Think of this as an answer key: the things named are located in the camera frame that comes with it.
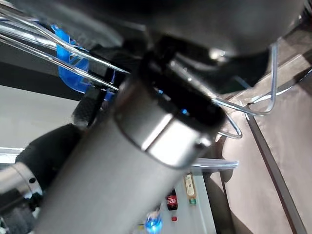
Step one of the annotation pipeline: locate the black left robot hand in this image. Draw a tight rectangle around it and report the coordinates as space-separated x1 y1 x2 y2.
9 0 305 234

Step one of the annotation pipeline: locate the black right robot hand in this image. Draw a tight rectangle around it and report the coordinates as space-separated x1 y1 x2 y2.
15 123 83 193

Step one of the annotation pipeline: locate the blue plastic shopping basket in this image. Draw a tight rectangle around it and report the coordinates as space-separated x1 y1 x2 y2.
0 7 280 139

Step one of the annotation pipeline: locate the Coca-Cola bottle red cap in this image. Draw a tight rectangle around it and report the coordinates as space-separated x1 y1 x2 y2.
166 189 179 222

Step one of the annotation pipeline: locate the Pepsi bottle with neck collar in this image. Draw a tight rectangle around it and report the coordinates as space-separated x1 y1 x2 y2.
144 211 163 234

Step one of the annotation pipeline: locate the yellow tea bottle green cap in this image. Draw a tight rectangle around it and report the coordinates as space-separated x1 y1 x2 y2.
183 172 198 206

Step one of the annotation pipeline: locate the clear plastic price rail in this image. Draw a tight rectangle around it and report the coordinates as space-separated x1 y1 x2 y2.
192 157 240 171

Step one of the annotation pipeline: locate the black partition frame bar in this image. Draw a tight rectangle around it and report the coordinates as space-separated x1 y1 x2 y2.
246 104 308 234

